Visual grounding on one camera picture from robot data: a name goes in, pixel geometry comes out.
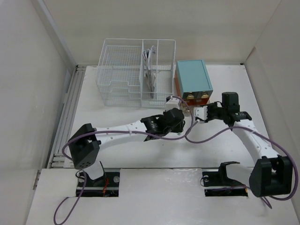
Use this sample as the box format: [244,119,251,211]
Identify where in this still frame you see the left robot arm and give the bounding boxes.
[67,108,185,186]

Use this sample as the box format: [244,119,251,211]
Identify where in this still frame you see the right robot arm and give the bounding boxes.
[195,92,299,201]

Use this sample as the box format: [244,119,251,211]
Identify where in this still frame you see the teal orange drawer box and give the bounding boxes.
[174,60,213,106]

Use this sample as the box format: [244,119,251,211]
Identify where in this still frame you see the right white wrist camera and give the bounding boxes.
[194,105,208,123]

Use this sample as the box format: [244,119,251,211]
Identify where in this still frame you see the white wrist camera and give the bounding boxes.
[194,105,208,123]
[165,96,181,112]

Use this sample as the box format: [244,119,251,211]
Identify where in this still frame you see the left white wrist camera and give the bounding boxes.
[165,96,181,112]

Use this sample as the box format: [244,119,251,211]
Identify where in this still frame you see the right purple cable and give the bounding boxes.
[185,120,300,209]

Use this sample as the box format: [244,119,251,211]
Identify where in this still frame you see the white wire desk organizer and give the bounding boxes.
[96,38,176,108]

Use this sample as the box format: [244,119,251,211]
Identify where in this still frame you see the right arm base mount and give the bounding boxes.
[200,161,249,197]

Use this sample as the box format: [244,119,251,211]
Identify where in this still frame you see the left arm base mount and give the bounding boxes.
[75,161,120,197]

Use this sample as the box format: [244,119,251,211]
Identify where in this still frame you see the aluminium rail left side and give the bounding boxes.
[45,65,86,169]

